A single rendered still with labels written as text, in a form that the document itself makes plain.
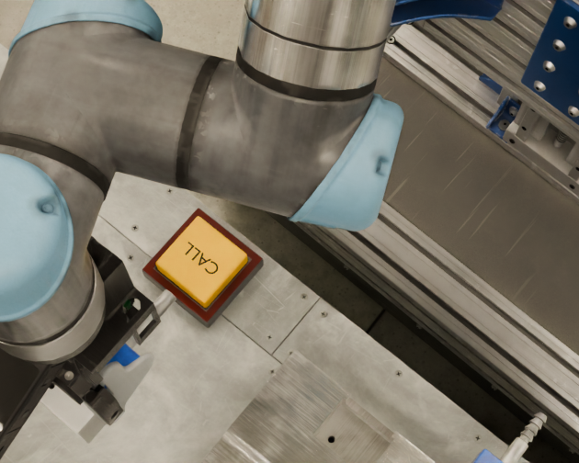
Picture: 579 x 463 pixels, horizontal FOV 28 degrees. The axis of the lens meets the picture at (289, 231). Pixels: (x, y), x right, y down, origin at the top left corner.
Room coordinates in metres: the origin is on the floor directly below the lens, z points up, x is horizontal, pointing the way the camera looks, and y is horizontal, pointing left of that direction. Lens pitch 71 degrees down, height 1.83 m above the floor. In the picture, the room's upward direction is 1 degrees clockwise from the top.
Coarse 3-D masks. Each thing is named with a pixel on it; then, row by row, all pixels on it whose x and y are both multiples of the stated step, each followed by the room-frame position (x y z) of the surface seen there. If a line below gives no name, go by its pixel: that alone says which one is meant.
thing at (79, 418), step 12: (156, 300) 0.24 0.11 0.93; (168, 300) 0.24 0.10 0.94; (144, 324) 0.22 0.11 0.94; (132, 336) 0.21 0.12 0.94; (120, 348) 0.20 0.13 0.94; (120, 360) 0.19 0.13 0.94; (132, 360) 0.19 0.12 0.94; (48, 396) 0.16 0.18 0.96; (60, 396) 0.16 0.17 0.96; (48, 408) 0.15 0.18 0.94; (60, 408) 0.15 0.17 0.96; (72, 408) 0.15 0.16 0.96; (84, 408) 0.15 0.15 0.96; (72, 420) 0.14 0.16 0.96; (84, 420) 0.14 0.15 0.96; (96, 420) 0.14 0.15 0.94; (84, 432) 0.13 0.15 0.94; (96, 432) 0.14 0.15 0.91
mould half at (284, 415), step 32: (288, 384) 0.19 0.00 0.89; (320, 384) 0.19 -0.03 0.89; (256, 416) 0.16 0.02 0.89; (288, 416) 0.16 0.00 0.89; (320, 416) 0.16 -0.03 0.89; (224, 448) 0.13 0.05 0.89; (256, 448) 0.13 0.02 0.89; (288, 448) 0.13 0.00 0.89; (320, 448) 0.13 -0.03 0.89; (416, 448) 0.14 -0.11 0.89
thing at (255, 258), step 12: (192, 216) 0.36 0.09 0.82; (204, 216) 0.36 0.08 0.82; (180, 228) 0.34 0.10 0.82; (216, 228) 0.34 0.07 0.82; (252, 252) 0.32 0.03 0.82; (252, 264) 0.31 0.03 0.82; (156, 276) 0.30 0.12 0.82; (240, 276) 0.30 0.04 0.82; (168, 288) 0.28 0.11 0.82; (228, 288) 0.29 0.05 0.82; (180, 300) 0.27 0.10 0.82; (216, 300) 0.27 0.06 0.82; (204, 312) 0.26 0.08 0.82
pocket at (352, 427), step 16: (352, 400) 0.18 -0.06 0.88; (336, 416) 0.16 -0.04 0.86; (352, 416) 0.16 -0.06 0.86; (368, 416) 0.16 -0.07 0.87; (320, 432) 0.15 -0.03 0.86; (336, 432) 0.15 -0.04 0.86; (352, 432) 0.15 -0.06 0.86; (368, 432) 0.15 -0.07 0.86; (384, 432) 0.15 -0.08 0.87; (336, 448) 0.14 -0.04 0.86; (352, 448) 0.14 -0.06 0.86; (368, 448) 0.14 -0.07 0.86; (384, 448) 0.14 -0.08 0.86
